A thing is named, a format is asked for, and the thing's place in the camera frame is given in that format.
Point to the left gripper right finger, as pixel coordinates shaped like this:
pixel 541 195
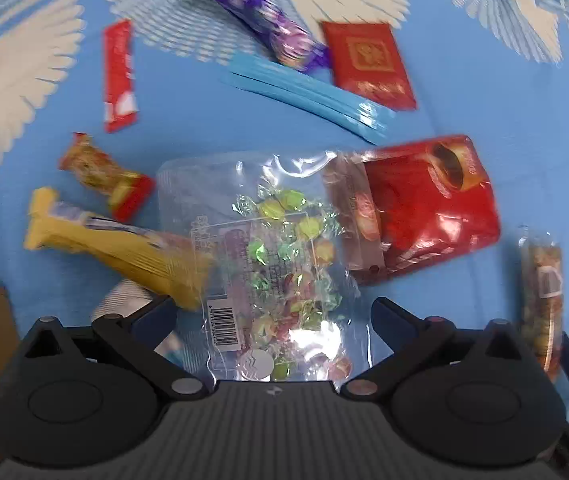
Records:
pixel 413 342

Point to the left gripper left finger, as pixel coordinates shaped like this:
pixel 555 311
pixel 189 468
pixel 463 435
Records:
pixel 133 338

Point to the yellow snack bar wrapper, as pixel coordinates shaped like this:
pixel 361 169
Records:
pixel 164 263

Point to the red coffee snack bag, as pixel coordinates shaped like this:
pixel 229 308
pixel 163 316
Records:
pixel 408 206

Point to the small red yellow snack bar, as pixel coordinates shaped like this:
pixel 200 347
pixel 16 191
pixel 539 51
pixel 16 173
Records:
pixel 125 190

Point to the clear bag of nuts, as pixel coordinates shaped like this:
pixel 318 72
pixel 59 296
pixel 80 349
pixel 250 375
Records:
pixel 542 297

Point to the clear bag of candies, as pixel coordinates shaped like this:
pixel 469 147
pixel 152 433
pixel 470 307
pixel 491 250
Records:
pixel 261 242

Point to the red stick packet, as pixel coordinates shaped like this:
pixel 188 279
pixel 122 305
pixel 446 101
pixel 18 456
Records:
pixel 120 104

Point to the light blue stick packet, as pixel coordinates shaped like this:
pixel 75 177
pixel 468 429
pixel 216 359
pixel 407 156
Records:
pixel 366 119

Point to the dark red square packet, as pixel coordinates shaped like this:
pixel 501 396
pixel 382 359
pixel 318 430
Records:
pixel 365 61

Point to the purple candy bar wrapper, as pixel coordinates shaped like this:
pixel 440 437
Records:
pixel 288 42

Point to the white purple tube packet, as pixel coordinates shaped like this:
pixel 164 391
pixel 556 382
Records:
pixel 128 298

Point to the blue white patterned cloth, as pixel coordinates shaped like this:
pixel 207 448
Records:
pixel 496 70

